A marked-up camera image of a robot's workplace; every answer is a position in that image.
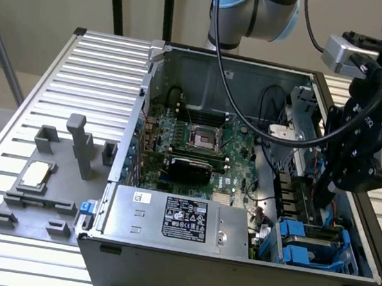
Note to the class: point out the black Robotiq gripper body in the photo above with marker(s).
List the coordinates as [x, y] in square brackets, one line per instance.
[361, 150]

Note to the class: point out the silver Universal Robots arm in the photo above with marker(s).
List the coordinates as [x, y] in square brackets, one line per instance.
[269, 16]

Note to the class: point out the blue disk bay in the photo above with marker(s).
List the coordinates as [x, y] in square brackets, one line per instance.
[292, 242]

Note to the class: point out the silver drive cage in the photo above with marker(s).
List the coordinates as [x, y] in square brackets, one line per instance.
[297, 110]

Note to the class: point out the green motherboard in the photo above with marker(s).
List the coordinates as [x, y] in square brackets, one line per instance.
[241, 163]

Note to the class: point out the silver chipset heat sink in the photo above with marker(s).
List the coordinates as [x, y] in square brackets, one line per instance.
[221, 198]

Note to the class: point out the CPU socket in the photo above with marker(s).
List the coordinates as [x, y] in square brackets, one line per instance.
[203, 137]

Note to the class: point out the black graphics card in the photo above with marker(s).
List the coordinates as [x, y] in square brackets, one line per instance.
[189, 169]

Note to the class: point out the black open PC case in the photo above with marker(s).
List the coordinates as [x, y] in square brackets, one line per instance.
[215, 282]

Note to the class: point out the silver power supply unit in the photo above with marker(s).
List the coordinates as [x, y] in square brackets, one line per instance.
[153, 222]

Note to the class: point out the black tripod leg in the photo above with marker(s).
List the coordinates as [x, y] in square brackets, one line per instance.
[116, 1]
[168, 7]

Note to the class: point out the blue case latch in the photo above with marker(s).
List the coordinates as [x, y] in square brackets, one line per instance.
[86, 208]

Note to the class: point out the grey parts rack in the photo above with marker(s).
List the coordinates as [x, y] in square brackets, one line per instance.
[64, 183]

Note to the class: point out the silver CPU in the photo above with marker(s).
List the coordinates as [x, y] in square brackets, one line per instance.
[35, 174]

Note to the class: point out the grey metal pole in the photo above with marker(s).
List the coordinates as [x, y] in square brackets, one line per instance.
[4, 53]

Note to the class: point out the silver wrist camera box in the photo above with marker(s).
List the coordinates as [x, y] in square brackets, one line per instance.
[341, 55]

